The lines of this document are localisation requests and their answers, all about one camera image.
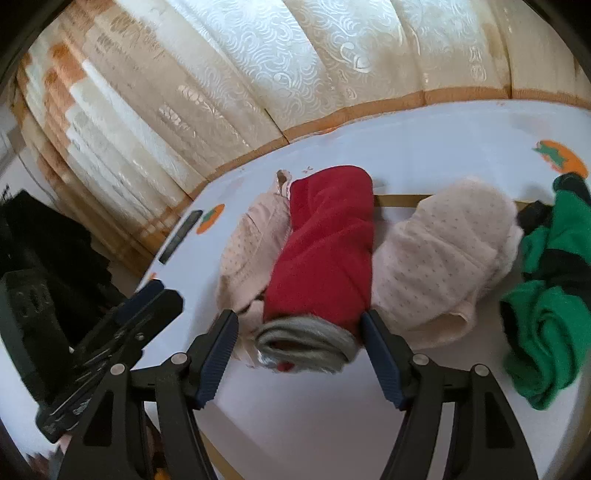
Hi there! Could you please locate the pink beige dotted underwear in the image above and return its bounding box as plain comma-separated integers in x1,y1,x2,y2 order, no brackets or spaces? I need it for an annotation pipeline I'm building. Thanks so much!
216,169,295,371

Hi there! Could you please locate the dark red underwear grey waistband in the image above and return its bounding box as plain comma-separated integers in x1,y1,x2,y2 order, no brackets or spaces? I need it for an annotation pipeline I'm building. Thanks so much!
255,164,376,376

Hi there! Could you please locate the white persimmon print cover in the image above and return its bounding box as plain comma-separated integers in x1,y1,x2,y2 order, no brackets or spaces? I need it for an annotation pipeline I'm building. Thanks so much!
136,96,591,480

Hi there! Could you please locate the green and black underwear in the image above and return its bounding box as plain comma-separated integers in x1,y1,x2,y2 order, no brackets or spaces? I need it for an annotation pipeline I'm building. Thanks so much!
499,278,591,412
516,172,591,288

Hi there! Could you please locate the cream patterned curtain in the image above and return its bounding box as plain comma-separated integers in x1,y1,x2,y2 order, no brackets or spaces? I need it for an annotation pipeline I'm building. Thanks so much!
11,0,591,274

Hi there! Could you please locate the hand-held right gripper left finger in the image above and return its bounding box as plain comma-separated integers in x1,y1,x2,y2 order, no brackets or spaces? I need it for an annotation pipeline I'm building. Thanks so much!
54,309,240,480

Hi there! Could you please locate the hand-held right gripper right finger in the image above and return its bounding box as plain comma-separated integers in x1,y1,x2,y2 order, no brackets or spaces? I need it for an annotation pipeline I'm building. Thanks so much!
360,309,539,480

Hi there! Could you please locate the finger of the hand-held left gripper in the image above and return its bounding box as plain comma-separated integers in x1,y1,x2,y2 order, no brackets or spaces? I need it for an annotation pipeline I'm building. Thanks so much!
69,278,184,370

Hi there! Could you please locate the dark grey rectangular strip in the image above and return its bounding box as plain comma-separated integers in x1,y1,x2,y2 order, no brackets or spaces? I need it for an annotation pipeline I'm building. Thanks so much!
158,209,205,265

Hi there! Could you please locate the cream dotted underwear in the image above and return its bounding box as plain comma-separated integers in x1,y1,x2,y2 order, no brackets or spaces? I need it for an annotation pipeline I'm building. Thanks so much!
368,176,526,352

